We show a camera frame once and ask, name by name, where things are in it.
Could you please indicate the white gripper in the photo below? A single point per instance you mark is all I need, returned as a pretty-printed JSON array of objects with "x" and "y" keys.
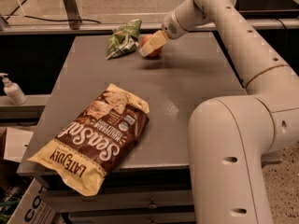
[{"x": 169, "y": 26}]

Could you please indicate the red apple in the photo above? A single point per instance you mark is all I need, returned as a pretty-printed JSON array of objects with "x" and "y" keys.
[{"x": 155, "y": 53}]

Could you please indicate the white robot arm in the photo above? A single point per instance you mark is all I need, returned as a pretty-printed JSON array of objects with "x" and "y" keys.
[{"x": 228, "y": 136}]

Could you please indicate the green jalapeno chip bag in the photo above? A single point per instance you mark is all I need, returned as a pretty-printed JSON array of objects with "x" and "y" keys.
[{"x": 124, "y": 40}]

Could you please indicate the brown Late July chip bag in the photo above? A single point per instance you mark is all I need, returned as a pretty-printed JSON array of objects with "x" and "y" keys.
[{"x": 90, "y": 147}]

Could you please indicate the grey drawer cabinet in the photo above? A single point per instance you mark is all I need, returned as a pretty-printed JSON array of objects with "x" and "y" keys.
[{"x": 171, "y": 96}]

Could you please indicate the white pump dispenser bottle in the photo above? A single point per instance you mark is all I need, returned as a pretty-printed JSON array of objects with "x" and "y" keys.
[{"x": 13, "y": 90}]

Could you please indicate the upper drawer knob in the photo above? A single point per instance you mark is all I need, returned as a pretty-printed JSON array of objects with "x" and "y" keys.
[{"x": 152, "y": 205}]

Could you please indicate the white cardboard box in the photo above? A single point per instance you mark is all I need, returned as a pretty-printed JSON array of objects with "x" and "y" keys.
[{"x": 32, "y": 209}]

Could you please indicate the left metal railing post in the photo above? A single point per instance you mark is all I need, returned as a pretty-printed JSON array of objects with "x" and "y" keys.
[{"x": 72, "y": 14}]

